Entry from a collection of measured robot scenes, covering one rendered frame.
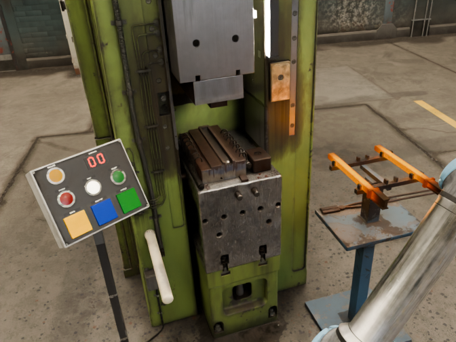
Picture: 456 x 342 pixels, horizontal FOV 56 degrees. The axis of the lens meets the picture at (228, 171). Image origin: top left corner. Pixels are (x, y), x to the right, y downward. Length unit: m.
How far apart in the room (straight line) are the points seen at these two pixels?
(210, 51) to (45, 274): 1.94
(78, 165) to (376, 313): 1.06
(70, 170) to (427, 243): 1.13
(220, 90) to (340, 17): 6.69
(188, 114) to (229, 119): 0.22
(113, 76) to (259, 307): 1.36
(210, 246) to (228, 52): 0.85
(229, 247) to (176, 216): 0.29
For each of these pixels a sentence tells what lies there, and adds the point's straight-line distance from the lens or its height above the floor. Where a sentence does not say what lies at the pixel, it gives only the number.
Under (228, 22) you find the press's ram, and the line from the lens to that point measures 1.64.
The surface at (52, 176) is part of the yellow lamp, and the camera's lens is 1.54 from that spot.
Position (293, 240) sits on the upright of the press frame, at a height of 0.35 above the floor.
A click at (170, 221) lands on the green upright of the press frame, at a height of 0.66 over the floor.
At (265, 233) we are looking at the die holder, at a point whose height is 0.62.
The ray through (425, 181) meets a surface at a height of 0.95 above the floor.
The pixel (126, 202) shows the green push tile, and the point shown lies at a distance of 1.60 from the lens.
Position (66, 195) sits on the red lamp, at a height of 1.10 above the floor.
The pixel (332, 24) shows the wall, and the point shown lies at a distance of 8.25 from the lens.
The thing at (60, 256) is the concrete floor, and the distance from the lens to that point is 3.14.
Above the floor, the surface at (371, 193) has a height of 0.94.
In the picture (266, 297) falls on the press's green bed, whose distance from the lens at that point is 2.31.
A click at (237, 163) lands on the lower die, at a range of 1.83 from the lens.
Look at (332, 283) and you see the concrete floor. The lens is 2.69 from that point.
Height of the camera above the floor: 1.85
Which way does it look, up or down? 29 degrees down
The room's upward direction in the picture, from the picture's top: 3 degrees counter-clockwise
